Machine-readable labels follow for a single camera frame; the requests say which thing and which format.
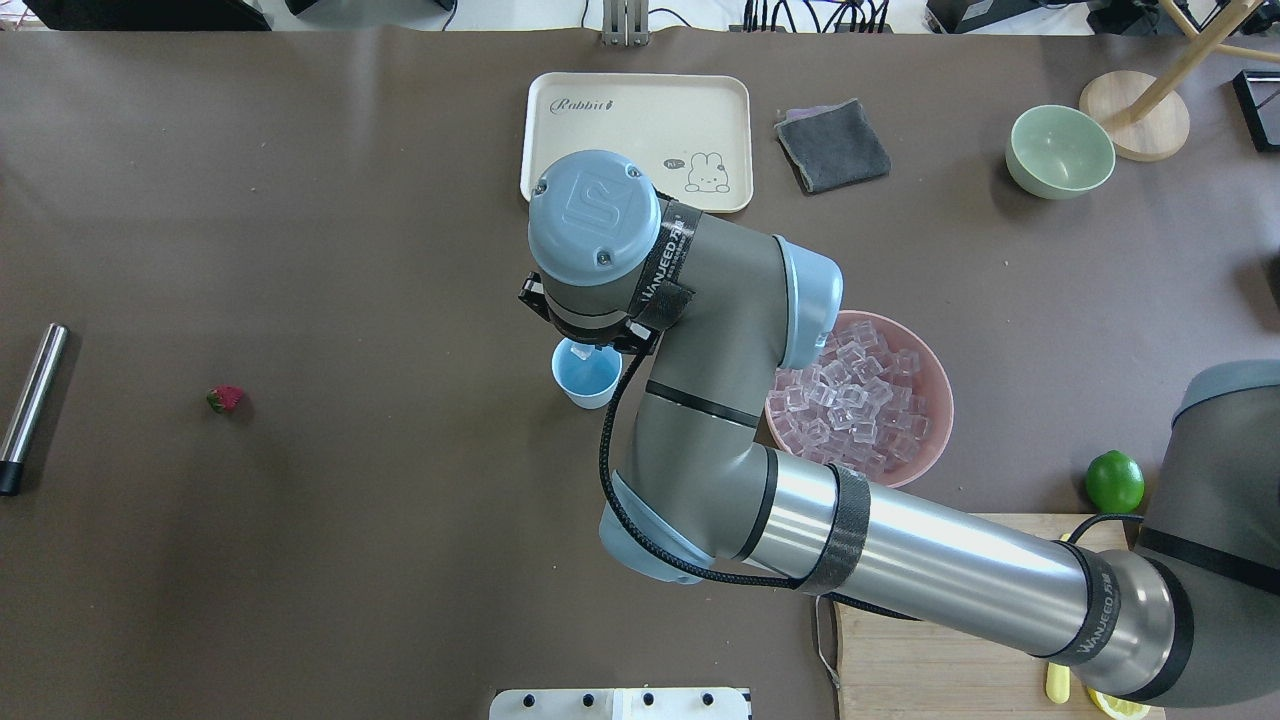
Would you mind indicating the upper lemon slice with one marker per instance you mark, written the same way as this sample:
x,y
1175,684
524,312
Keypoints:
x,y
1115,708

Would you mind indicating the pink bowl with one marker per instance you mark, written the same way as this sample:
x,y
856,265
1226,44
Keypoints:
x,y
925,420

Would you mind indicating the light blue cup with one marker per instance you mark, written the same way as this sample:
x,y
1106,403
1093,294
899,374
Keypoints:
x,y
588,384

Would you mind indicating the grey folded cloth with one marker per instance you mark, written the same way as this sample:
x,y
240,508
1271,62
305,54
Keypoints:
x,y
832,146

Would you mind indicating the green lime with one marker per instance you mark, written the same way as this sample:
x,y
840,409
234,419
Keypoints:
x,y
1114,483

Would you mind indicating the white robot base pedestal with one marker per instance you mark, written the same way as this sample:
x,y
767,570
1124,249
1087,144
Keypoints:
x,y
715,702

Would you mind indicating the cream rabbit tray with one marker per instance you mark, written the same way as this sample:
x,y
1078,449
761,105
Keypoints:
x,y
690,134

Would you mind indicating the pale green bowl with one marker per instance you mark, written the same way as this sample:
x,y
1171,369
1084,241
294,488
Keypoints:
x,y
1058,153

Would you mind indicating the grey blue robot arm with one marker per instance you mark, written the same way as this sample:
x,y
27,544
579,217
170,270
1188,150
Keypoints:
x,y
1188,618

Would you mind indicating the wooden cup stand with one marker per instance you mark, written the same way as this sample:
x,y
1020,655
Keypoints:
x,y
1143,116

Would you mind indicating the yellow plastic knife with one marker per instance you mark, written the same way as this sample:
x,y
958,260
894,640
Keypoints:
x,y
1057,684

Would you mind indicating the pile of clear ice cubes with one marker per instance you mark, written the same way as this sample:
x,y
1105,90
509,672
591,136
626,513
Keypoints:
x,y
855,400

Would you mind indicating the red strawberry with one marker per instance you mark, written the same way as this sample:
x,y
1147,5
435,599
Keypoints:
x,y
225,400

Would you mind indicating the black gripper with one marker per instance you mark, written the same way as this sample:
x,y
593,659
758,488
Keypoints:
x,y
531,298

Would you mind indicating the bamboo cutting board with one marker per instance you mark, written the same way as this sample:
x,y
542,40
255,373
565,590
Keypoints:
x,y
894,669

